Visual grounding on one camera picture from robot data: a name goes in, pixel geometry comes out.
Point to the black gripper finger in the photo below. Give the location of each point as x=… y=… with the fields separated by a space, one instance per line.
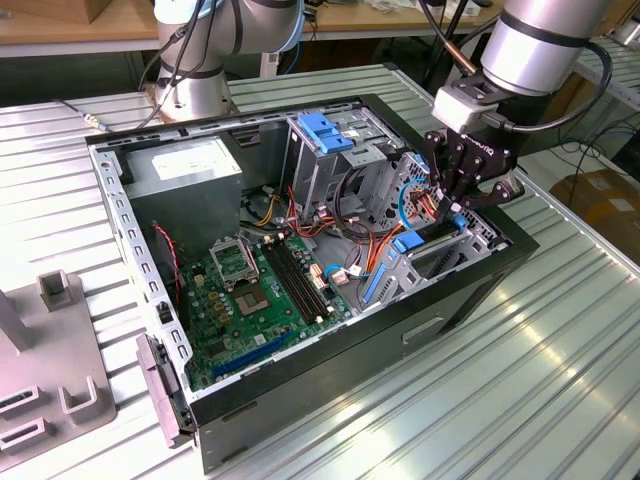
x=455 y=167
x=492 y=196

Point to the hard disk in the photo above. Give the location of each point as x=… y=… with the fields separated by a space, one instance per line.
x=407 y=242

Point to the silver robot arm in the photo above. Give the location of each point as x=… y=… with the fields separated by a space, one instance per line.
x=535 y=45

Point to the grey metal disk bay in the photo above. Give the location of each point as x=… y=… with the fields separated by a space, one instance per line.
x=475 y=245

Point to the brown cardboard box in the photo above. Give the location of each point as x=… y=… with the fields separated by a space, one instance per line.
x=600 y=210

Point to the blue plastic drive latch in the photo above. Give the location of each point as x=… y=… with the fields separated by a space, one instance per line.
x=320 y=132

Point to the black tripod pole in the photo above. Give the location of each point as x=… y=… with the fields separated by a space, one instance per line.
x=457 y=20

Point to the grey optical drive cage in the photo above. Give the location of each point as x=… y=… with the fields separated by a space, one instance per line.
x=310 y=175

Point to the wooden desk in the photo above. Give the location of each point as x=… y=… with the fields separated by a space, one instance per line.
x=400 y=22

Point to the small white box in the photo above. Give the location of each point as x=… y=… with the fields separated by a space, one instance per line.
x=472 y=6

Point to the metal slat side table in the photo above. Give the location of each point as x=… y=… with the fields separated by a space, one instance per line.
x=625 y=70

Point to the black RAM slot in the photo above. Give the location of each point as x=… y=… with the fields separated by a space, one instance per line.
x=304 y=277
x=290 y=282

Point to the black PC case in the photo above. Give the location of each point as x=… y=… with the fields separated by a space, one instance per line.
x=350 y=360

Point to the CPU socket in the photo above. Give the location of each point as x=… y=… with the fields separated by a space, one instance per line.
x=251 y=301

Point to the green motherboard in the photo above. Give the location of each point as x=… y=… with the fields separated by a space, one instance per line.
x=240 y=331

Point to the grey power supply unit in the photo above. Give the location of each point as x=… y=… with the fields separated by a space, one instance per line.
x=185 y=210

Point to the blue expansion slot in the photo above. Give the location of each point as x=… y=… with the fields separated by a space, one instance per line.
x=250 y=356

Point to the grey parts rack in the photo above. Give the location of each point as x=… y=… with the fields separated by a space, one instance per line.
x=50 y=360

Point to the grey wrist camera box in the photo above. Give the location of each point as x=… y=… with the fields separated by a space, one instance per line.
x=452 y=107

